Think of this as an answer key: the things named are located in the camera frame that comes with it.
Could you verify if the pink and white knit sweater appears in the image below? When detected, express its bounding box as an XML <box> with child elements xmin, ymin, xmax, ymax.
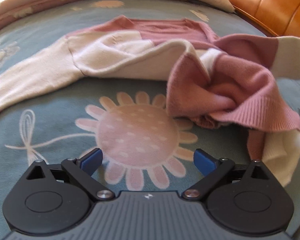
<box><xmin>0</xmin><ymin>16</ymin><xmax>300</xmax><ymax>186</ymax></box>

